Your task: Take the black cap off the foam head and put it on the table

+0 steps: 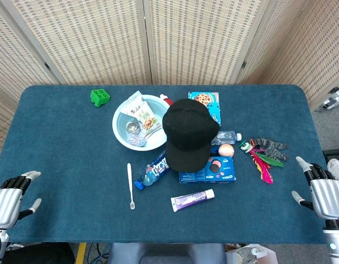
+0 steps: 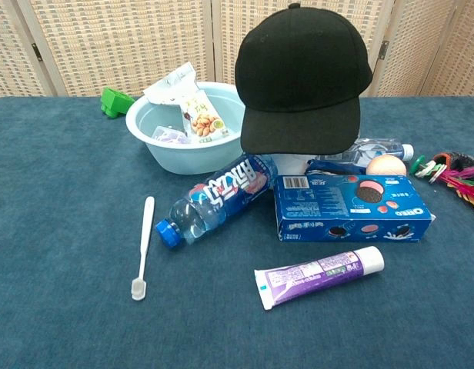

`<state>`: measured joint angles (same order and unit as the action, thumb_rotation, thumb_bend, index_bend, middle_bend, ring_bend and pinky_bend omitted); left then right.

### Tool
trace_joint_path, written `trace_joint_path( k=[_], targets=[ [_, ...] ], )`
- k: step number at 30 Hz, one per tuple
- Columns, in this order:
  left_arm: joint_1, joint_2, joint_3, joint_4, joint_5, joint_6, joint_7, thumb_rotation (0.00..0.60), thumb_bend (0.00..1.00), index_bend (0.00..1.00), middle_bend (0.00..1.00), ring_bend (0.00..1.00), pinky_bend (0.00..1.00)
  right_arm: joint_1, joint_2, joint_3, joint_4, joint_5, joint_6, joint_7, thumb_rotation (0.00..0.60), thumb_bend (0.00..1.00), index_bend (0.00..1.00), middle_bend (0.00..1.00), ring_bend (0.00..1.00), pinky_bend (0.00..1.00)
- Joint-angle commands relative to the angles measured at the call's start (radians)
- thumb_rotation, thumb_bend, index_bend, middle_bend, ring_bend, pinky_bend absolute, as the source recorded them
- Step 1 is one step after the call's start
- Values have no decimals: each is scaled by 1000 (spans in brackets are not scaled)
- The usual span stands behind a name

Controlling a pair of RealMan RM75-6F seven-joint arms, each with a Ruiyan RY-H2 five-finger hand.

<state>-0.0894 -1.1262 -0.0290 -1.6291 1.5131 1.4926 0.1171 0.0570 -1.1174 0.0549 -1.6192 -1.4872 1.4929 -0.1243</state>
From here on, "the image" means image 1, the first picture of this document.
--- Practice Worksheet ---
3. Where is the blue chocolate chip cookie box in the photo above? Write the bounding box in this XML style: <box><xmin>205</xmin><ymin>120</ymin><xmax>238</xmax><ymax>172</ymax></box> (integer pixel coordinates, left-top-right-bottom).
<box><xmin>188</xmin><ymin>91</ymin><xmax>222</xmax><ymax>127</ymax></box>

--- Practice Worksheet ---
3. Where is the purple toothpaste tube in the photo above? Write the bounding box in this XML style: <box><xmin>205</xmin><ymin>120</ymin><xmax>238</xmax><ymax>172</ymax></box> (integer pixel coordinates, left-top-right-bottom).
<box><xmin>170</xmin><ymin>189</ymin><xmax>216</xmax><ymax>213</ymax></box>

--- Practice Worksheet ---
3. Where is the white electronic device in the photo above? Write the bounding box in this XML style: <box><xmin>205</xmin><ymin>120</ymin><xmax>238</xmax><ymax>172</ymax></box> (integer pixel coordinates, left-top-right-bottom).
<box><xmin>319</xmin><ymin>86</ymin><xmax>339</xmax><ymax>111</ymax></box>

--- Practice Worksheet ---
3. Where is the black baseball cap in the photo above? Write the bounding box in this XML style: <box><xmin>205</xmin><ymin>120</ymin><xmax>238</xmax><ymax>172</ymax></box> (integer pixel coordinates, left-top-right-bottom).
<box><xmin>162</xmin><ymin>98</ymin><xmax>221</xmax><ymax>172</ymax></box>

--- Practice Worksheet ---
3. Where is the grey robot torso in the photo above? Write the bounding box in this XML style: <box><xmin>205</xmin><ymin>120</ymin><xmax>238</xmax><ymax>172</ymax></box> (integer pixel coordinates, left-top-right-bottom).
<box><xmin>108</xmin><ymin>242</ymin><xmax>227</xmax><ymax>264</ymax></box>

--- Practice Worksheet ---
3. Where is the grey knitted glove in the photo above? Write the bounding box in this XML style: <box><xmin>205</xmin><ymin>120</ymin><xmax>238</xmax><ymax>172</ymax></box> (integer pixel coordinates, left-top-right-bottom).
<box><xmin>251</xmin><ymin>137</ymin><xmax>290</xmax><ymax>162</ymax></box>

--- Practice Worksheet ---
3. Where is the small purple packet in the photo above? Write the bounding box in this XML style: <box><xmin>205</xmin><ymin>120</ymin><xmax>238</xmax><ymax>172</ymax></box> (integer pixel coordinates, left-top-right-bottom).
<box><xmin>127</xmin><ymin>134</ymin><xmax>147</xmax><ymax>147</ymax></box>

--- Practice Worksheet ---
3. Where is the light blue plastic basin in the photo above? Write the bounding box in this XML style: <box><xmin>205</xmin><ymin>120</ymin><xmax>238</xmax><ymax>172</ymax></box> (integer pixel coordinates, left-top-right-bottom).
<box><xmin>112</xmin><ymin>94</ymin><xmax>173</xmax><ymax>151</ymax></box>

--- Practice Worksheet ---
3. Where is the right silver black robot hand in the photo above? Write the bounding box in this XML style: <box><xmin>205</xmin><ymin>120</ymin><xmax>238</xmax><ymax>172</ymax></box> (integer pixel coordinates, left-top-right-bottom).
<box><xmin>291</xmin><ymin>156</ymin><xmax>339</xmax><ymax>221</ymax></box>

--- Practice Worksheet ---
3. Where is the nut snack bag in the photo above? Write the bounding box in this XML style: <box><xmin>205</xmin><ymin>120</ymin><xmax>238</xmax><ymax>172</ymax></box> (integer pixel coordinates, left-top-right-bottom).
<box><xmin>136</xmin><ymin>101</ymin><xmax>163</xmax><ymax>138</ymax></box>

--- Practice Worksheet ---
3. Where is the clear water bottle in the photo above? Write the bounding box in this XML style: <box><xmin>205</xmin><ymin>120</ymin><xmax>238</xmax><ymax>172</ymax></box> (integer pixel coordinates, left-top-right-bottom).
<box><xmin>211</xmin><ymin>130</ymin><xmax>243</xmax><ymax>146</ymax></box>

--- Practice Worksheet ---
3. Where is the blue drink bottle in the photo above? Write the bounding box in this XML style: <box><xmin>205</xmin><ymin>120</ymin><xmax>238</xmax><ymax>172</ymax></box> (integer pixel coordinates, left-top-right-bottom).
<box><xmin>134</xmin><ymin>150</ymin><xmax>170</xmax><ymax>191</ymax></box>

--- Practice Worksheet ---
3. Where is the red and white bottle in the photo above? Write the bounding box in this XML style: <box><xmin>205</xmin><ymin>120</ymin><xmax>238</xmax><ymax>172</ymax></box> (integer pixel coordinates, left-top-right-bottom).
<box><xmin>159</xmin><ymin>93</ymin><xmax>174</xmax><ymax>106</ymax></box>

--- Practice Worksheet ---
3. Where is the green plastic block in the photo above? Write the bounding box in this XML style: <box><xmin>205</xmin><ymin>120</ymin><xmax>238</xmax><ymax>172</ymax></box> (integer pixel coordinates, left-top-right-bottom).
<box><xmin>90</xmin><ymin>89</ymin><xmax>111</xmax><ymax>107</ymax></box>

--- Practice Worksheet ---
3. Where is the black bag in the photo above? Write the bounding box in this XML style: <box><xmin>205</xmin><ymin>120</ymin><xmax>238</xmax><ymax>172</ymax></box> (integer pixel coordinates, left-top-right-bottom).
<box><xmin>3</xmin><ymin>241</ymin><xmax>76</xmax><ymax>264</ymax></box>

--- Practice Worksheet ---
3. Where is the woven folding screen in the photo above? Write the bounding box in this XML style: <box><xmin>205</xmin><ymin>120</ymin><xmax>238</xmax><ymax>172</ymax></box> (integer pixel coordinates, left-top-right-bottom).
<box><xmin>0</xmin><ymin>0</ymin><xmax>339</xmax><ymax>159</ymax></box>

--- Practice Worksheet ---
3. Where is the white snack bag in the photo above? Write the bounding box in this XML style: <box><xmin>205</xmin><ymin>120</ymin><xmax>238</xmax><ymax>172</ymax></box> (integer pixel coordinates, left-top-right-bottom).
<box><xmin>120</xmin><ymin>90</ymin><xmax>149</xmax><ymax>122</ymax></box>

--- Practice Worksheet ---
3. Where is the peach coloured ball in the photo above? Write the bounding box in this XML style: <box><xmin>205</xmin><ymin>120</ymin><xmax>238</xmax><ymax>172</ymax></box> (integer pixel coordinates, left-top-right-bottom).
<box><xmin>218</xmin><ymin>143</ymin><xmax>235</xmax><ymax>158</ymax></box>

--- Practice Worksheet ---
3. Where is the white toothbrush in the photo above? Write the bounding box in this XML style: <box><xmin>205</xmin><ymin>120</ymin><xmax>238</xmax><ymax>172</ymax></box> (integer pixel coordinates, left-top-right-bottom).
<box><xmin>127</xmin><ymin>162</ymin><xmax>136</xmax><ymax>211</ymax></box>

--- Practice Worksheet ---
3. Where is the white sneaker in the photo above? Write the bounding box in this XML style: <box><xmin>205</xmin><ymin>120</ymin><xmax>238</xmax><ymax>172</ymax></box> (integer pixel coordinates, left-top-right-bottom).
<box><xmin>327</xmin><ymin>158</ymin><xmax>339</xmax><ymax>193</ymax></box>

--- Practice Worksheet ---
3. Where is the blue Oreo box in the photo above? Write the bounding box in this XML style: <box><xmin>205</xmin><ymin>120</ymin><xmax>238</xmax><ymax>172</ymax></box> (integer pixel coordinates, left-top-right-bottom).
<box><xmin>178</xmin><ymin>156</ymin><xmax>237</xmax><ymax>184</ymax></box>

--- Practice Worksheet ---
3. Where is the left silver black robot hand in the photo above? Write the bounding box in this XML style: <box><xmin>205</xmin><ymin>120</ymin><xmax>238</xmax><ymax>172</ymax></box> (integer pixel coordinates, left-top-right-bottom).
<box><xmin>0</xmin><ymin>170</ymin><xmax>42</xmax><ymax>229</ymax></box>

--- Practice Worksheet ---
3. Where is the colourful feather shuttlecock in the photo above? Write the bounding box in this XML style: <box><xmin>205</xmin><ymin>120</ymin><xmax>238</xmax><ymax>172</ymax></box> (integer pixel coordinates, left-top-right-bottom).
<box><xmin>239</xmin><ymin>139</ymin><xmax>285</xmax><ymax>184</ymax></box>

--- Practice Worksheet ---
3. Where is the blue table cloth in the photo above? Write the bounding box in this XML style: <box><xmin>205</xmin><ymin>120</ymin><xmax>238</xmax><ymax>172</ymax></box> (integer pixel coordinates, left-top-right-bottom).
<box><xmin>0</xmin><ymin>84</ymin><xmax>329</xmax><ymax>245</ymax></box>

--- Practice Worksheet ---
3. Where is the small round metal tin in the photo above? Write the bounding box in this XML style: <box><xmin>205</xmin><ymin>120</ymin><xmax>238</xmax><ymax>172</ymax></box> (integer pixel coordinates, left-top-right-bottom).
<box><xmin>125</xmin><ymin>122</ymin><xmax>142</xmax><ymax>135</ymax></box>

